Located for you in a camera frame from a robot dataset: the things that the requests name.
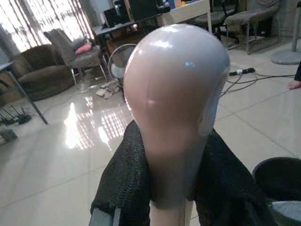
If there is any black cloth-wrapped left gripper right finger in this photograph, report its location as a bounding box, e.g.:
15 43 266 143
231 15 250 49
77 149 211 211
185 128 278 226

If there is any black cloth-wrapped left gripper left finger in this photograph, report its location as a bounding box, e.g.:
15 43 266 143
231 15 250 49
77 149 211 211
90 119 166 226

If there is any white floor fan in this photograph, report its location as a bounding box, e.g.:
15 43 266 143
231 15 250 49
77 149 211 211
107 43 138 88

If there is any black round bin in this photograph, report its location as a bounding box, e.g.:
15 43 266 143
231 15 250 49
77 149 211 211
252 157 301 226

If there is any crumpled paper rubbish pile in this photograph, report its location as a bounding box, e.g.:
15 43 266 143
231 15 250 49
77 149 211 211
95 79 124 100

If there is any black power strip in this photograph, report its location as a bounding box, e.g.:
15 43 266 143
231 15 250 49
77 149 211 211
229 67 256 76

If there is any person's bare foot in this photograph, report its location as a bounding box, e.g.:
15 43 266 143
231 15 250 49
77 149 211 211
288 79 301 90

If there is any black router with antennas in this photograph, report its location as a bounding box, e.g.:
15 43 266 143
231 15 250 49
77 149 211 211
0 105 32 126

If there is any small grey-green box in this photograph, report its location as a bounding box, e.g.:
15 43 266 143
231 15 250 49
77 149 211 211
0 128 19 142

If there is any dark metal-legged table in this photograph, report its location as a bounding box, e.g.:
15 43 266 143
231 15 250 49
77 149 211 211
0 60 49 125

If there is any brown plush armchair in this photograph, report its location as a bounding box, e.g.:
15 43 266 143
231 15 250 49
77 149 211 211
11 44 75 101

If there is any grey upholstered dining chair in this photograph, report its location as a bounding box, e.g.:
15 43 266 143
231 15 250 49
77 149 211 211
43 28 109 90

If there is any pink cushion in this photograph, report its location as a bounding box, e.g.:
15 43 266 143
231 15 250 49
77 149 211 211
75 44 92 54

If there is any dark desk with computers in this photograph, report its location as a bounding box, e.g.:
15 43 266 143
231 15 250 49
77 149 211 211
91 6 163 59

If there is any black office chair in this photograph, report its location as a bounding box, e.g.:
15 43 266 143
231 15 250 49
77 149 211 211
210 0 240 45

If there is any brown padded bench chair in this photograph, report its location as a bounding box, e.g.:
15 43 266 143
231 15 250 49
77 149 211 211
223 0 282 55

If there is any white table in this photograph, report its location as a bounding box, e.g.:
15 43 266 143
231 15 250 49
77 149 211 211
161 0 213 32

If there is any striped sheer curtain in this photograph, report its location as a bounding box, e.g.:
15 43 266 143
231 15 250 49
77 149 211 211
0 0 94 54

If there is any grey floor cable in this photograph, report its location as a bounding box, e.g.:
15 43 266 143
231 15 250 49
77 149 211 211
220 72 296 95

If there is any grey round table pedestal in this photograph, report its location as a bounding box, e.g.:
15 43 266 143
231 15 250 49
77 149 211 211
270 0 301 65

